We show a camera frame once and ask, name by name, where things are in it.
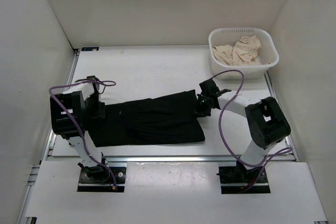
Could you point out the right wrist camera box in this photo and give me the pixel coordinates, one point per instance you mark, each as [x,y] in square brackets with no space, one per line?
[208,88]

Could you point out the small dark label sticker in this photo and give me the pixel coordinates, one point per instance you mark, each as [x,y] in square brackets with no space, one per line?
[89,48]

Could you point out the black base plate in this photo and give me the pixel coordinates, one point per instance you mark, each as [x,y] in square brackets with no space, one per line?
[98,179]
[234,180]

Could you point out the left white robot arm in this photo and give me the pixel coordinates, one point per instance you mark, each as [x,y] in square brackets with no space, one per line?
[72,107]

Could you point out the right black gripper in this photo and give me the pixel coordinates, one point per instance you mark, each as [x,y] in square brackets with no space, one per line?
[199,112]

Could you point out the white plastic basket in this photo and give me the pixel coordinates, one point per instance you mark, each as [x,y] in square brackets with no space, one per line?
[267,58]

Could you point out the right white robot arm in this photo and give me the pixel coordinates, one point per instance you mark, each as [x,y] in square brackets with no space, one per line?
[266,122]

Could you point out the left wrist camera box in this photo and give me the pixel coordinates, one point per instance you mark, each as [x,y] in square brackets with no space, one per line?
[92,79]

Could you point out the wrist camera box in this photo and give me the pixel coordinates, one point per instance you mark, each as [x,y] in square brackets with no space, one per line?
[208,88]
[92,79]

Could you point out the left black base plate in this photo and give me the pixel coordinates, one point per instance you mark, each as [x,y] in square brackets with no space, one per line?
[98,179]

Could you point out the aluminium frame rail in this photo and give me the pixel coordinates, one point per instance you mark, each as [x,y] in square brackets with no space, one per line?
[124,159]

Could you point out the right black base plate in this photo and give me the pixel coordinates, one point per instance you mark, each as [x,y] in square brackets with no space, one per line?
[234,180]

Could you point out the black trousers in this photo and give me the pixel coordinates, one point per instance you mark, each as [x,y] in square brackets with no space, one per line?
[161,121]

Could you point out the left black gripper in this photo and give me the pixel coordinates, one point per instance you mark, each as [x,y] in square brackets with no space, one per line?
[100,113]

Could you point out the beige trousers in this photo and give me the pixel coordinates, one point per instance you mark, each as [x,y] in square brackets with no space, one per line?
[243,53]

